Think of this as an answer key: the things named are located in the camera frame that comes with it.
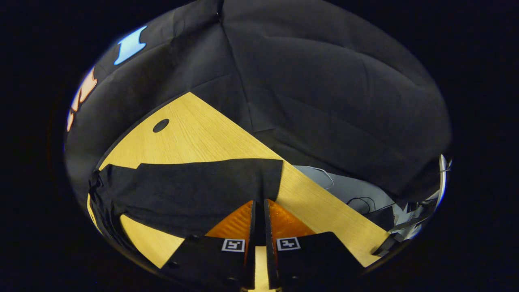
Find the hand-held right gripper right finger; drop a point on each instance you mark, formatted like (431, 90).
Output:
(271, 251)

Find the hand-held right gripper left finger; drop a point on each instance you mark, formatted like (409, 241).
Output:
(250, 251)

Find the black shirt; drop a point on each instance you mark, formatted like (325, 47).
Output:
(182, 190)

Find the black backdrop cloth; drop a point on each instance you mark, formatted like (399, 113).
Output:
(324, 101)

